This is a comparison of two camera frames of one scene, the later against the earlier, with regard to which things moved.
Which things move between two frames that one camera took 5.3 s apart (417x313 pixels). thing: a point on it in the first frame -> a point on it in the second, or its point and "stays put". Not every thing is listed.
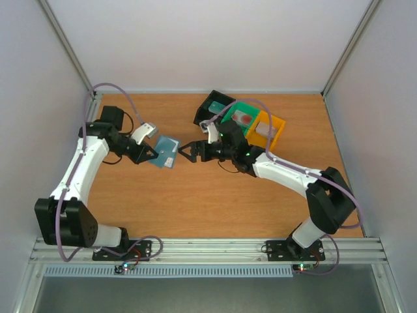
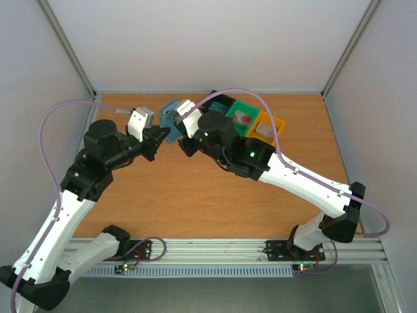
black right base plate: x=288 y=250 stays put
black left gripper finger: x=147 y=151 -> x=154 y=134
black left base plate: x=137 y=250 stays put
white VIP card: x=263 y=128 stays put
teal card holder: x=167 y=148 -> x=167 y=121
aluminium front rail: x=63 y=252 stays put
